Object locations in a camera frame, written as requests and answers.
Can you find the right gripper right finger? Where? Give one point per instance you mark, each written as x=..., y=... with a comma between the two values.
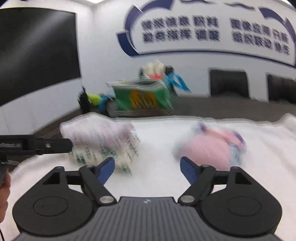
x=200, y=179

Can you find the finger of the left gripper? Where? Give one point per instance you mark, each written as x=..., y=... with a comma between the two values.
x=43, y=146

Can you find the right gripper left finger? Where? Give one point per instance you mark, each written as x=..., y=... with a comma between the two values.
x=93, y=180

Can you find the pink floral white garment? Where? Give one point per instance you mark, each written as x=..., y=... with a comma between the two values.
x=97, y=131

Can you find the green zipper storage bag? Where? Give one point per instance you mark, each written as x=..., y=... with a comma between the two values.
x=146, y=96

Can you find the operator hand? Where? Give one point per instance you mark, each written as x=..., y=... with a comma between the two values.
x=4, y=194

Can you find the pink folded garment blue trim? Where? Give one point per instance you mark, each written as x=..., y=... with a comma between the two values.
x=221, y=148

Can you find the cream green-flower folded garment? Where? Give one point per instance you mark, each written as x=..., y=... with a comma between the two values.
x=124, y=156

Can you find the black yellow-green tool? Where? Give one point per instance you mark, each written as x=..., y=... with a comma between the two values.
x=88, y=102

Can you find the white fluffy towel mat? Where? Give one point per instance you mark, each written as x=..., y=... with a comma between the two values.
x=269, y=159

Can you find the black office chair left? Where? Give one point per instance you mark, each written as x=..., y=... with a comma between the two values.
x=232, y=82

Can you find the black office chair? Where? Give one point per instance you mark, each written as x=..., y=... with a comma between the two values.
x=232, y=82
x=280, y=88

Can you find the black office chair right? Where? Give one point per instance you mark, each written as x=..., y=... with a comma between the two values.
x=280, y=88

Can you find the cream plush in bag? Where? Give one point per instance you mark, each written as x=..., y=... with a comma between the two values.
x=154, y=70

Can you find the large black wall screen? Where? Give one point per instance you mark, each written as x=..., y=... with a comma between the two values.
x=38, y=49

